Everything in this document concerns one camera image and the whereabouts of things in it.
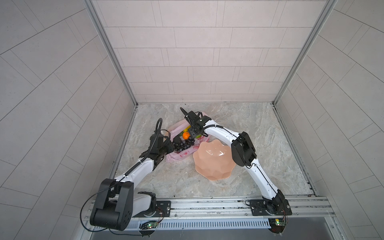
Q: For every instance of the dark fake grapes bunch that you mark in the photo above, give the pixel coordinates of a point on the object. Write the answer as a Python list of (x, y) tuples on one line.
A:
[(184, 146)]

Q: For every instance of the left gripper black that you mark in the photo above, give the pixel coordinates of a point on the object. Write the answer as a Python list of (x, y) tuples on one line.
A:
[(168, 144)]

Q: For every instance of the yellow fake lemon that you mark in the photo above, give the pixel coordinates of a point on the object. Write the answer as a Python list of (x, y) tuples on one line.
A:
[(187, 129)]

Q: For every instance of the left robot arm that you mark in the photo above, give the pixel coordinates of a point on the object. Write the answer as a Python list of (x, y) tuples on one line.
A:
[(116, 201)]

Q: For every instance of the dark brown fake fruit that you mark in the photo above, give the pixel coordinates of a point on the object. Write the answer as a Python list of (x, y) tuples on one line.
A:
[(177, 140)]

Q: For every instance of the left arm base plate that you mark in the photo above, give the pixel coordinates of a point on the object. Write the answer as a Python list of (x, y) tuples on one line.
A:
[(162, 210)]

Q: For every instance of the orange fake tangerine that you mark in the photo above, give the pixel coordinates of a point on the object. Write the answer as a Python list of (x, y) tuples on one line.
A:
[(186, 135)]

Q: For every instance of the aluminium mounting rail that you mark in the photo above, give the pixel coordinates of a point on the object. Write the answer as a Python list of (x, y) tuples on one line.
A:
[(235, 208)]

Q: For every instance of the white vented grille strip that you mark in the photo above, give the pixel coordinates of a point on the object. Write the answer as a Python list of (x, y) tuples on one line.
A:
[(212, 224)]

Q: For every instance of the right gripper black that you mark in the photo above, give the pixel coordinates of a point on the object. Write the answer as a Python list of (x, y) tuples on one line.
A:
[(193, 134)]

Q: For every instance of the pink plastic bag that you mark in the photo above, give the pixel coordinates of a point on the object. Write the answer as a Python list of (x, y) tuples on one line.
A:
[(177, 130)]

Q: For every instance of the pink scalloped bowl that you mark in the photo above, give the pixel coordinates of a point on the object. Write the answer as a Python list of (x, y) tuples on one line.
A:
[(214, 161)]

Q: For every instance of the circuit board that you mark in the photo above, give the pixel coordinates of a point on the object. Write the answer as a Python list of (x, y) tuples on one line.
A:
[(277, 226), (149, 225)]

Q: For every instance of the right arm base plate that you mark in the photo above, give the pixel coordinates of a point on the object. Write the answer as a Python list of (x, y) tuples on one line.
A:
[(268, 208)]

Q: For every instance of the right circuit board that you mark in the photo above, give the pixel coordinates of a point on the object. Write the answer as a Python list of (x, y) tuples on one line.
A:
[(277, 226)]

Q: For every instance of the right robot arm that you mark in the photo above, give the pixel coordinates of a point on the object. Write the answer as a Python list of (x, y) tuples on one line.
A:
[(273, 201)]

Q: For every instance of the left circuit board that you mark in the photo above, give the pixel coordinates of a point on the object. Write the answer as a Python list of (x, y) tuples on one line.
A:
[(149, 225)]

